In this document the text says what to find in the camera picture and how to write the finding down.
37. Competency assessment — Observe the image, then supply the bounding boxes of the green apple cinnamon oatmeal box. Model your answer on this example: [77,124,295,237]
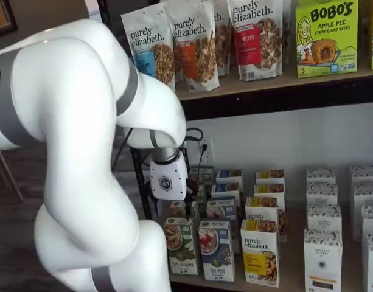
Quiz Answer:
[164,217,199,276]
[192,184,207,203]
[168,200,192,220]
[189,165,214,187]

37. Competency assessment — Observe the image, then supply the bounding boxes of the black power cord plug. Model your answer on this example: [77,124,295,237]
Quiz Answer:
[197,142,209,176]

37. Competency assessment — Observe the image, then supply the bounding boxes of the black metal shelf frame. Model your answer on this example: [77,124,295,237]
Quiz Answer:
[96,0,373,292]

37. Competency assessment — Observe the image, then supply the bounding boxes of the blue white Nature's Path box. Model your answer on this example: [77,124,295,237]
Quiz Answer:
[198,220,235,282]
[206,199,235,223]

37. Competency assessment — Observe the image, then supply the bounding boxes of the tall white appliance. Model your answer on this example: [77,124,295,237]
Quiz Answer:
[87,2,100,22]

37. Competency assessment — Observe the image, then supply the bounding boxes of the grey chair wooden legs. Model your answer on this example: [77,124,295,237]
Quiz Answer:
[0,148,24,202]

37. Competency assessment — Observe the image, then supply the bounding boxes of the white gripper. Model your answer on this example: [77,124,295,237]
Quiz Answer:
[149,153,205,221]

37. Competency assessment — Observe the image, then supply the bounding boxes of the red purely elizabeth granola bag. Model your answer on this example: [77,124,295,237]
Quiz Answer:
[227,0,284,82]

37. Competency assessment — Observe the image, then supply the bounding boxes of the dark framed picture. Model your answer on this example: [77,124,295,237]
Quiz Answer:
[0,0,18,40]

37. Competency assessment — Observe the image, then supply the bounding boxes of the long black cable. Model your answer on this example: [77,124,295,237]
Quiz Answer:
[113,127,134,173]

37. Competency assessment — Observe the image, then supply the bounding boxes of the blue purely elizabeth granola bag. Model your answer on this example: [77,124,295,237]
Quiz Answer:
[120,8,176,92]

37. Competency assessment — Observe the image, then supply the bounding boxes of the blue-top purely elizabeth box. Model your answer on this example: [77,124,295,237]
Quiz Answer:
[211,183,240,202]
[215,169,243,185]

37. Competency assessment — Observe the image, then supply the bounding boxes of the white wall outlet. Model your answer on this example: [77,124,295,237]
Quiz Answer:
[200,137,215,164]

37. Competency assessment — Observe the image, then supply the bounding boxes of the yellow purely elizabeth box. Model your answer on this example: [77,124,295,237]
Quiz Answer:
[245,196,288,243]
[255,169,285,186]
[240,219,281,288]
[253,184,286,200]

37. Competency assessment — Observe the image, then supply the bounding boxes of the green Bobo's apple pie box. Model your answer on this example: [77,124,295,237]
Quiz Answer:
[295,0,359,78]

